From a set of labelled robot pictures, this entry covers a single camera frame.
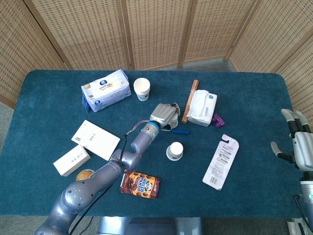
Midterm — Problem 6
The lilac blister card package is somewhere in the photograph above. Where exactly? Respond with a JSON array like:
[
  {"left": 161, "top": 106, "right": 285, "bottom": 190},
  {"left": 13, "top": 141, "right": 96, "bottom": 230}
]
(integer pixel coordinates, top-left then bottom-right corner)
[{"left": 202, "top": 134, "right": 240, "bottom": 191}]

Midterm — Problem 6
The blue sealed tissue pack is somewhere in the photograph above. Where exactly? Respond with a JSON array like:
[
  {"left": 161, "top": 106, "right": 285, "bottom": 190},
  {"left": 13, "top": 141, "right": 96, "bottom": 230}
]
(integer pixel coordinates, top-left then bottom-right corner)
[{"left": 81, "top": 69, "right": 132, "bottom": 113}]

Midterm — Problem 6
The white opened tissue pack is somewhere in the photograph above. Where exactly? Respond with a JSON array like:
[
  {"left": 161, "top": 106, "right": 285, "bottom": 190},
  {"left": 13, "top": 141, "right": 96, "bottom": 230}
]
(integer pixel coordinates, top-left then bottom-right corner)
[{"left": 185, "top": 89, "right": 218, "bottom": 127}]

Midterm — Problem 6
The flat white cardboard box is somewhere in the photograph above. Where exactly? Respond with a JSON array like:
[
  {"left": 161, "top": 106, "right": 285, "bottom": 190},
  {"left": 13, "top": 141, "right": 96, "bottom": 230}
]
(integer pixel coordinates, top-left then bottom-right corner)
[{"left": 71, "top": 119, "right": 121, "bottom": 162}]

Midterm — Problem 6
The small white cardboard box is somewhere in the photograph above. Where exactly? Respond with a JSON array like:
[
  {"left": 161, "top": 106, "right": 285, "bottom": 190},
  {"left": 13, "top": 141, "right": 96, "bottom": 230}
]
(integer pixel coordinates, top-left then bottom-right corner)
[{"left": 53, "top": 144, "right": 91, "bottom": 177}]

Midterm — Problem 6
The Hello Panda biscuit box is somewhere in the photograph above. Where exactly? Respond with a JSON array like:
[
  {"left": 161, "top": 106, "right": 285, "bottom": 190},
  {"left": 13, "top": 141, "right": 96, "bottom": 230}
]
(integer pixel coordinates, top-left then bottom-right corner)
[{"left": 119, "top": 169, "right": 161, "bottom": 200}]

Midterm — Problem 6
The blue handled screwdriver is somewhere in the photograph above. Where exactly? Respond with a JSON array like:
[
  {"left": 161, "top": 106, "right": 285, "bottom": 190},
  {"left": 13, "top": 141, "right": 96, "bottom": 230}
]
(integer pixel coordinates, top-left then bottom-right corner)
[{"left": 160, "top": 128, "right": 191, "bottom": 135}]

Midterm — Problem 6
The wooden rattan folding screen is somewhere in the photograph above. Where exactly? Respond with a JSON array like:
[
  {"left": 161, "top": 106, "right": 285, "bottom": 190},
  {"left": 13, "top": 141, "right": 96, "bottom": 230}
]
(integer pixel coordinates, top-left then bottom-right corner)
[{"left": 0, "top": 0, "right": 313, "bottom": 157}]

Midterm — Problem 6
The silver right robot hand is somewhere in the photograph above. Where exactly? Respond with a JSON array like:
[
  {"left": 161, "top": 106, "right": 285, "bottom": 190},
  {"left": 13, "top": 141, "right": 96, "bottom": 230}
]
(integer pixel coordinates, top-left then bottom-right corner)
[{"left": 270, "top": 108, "right": 313, "bottom": 173}]

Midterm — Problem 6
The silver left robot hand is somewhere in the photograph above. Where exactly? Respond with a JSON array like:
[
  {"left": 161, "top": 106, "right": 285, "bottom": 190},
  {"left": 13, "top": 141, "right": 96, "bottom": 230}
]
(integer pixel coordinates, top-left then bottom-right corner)
[{"left": 149, "top": 102, "right": 182, "bottom": 130}]

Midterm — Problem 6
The upright paper cup stack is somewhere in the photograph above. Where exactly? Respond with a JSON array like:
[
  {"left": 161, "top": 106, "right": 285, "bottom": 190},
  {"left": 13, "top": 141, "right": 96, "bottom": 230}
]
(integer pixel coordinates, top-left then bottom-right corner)
[{"left": 133, "top": 77, "right": 151, "bottom": 102}]

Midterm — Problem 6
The purple plastic block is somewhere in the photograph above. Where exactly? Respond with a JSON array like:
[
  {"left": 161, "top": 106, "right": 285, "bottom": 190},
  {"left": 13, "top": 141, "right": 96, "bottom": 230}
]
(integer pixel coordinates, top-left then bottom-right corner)
[{"left": 211, "top": 113, "right": 225, "bottom": 129}]

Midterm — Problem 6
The wooden rolling stick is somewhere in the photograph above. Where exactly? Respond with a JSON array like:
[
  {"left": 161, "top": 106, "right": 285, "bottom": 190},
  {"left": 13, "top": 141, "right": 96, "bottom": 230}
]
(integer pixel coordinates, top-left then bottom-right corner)
[{"left": 181, "top": 79, "right": 199, "bottom": 124}]

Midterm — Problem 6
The teal table cloth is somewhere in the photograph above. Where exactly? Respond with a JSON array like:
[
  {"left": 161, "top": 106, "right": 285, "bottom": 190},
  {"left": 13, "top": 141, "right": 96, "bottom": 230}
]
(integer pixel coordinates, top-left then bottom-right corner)
[{"left": 0, "top": 70, "right": 313, "bottom": 218}]

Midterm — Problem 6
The orange fruit jelly cup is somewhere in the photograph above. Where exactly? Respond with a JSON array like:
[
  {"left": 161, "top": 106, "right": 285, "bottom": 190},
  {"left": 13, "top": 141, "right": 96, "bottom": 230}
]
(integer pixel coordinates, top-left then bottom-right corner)
[{"left": 75, "top": 169, "right": 95, "bottom": 182}]

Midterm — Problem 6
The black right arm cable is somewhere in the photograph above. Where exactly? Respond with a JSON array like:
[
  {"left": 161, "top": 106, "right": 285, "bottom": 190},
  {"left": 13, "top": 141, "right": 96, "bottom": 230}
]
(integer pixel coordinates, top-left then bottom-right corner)
[{"left": 293, "top": 194, "right": 310, "bottom": 235}]

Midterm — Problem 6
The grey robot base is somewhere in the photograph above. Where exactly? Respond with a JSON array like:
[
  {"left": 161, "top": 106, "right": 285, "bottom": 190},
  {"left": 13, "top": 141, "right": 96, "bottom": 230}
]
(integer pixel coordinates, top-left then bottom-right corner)
[{"left": 97, "top": 216, "right": 203, "bottom": 235}]

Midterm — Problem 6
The black floor cable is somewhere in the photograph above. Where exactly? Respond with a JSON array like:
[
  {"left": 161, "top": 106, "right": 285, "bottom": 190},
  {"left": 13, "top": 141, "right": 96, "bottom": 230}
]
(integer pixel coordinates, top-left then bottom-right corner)
[{"left": 84, "top": 216, "right": 95, "bottom": 235}]

